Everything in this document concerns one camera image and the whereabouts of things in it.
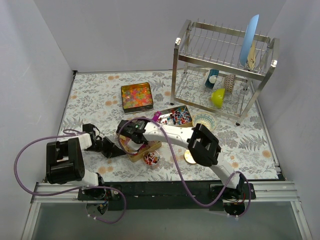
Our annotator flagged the gold tin with pale candies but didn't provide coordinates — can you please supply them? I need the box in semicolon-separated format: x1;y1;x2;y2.
117;134;162;163

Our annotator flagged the clear glass jar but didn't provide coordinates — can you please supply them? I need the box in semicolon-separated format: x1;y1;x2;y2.
142;150;161;169

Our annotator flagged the magenta plastic scoop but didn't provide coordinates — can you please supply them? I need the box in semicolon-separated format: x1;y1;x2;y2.
152;111;162;122

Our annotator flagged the gold tin with jelly candies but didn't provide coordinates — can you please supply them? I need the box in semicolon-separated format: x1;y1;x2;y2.
120;82;154;114

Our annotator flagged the gold tin with lollipops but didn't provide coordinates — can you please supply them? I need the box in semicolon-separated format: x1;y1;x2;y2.
157;105;193;127

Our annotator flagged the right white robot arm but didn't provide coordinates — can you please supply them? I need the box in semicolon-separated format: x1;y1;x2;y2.
116;117;245;199

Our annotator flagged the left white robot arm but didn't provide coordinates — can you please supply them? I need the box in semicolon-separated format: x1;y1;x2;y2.
46;123;126;200

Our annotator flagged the floral tablecloth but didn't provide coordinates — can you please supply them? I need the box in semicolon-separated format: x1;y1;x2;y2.
60;71;278;182

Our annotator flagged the round gold lid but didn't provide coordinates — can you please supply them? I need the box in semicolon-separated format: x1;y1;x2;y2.
184;150;196;165

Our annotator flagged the patterned ceramic bowl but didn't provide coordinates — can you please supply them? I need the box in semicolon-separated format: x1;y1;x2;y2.
192;112;217;131

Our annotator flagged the teal cup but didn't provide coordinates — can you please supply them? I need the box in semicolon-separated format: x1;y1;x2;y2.
205;69;219;89

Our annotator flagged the yellow-green plastic bowl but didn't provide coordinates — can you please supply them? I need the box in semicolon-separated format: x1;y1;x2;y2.
211;88;226;109

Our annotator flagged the steel dish rack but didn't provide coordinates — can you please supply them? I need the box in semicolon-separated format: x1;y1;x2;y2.
170;19;280;126

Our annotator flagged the patterned mug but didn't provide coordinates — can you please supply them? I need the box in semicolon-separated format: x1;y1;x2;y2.
223;74;236;93

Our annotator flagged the cream patterned plate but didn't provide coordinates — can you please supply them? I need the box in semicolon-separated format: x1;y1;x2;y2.
246;41;256;71

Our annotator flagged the blue plate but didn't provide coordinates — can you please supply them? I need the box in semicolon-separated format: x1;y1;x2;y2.
239;14;260;67

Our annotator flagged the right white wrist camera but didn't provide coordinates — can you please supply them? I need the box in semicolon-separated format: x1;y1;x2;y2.
126;140;145;154

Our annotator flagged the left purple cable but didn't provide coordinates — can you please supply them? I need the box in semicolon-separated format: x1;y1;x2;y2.
14;128;128;224

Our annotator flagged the purple cable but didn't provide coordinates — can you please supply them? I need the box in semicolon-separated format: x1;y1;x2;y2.
14;128;128;224
116;116;253;218

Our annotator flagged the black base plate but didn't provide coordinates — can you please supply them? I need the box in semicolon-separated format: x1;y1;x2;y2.
77;180;260;212

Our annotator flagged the aluminium rail frame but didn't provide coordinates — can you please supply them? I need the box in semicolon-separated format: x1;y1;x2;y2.
21;181;313;240

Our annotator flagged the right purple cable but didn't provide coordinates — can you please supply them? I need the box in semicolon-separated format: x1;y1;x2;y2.
116;116;253;218

